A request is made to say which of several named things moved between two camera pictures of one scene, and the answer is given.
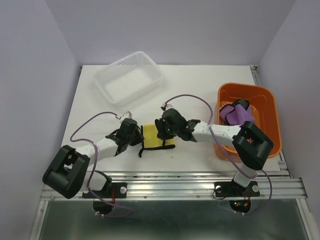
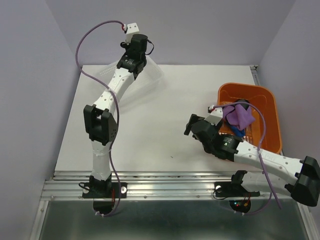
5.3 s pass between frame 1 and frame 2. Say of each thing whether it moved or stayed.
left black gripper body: moved
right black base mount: stayed
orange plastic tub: stayed
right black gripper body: moved
